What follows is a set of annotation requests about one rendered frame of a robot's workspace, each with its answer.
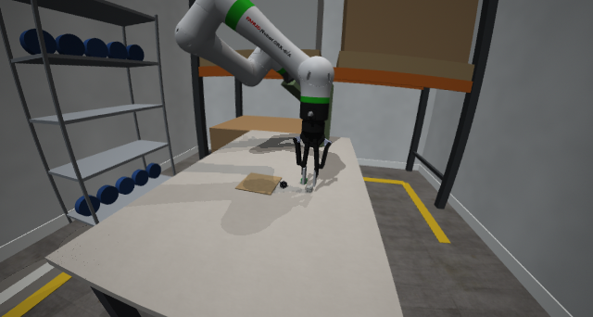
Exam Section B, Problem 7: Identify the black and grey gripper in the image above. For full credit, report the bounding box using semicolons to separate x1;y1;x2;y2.
293;120;332;187

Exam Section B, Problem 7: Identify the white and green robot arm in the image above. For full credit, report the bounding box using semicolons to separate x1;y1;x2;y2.
175;0;334;122

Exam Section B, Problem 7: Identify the tan square mat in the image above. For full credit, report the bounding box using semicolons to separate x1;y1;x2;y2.
235;172;282;196

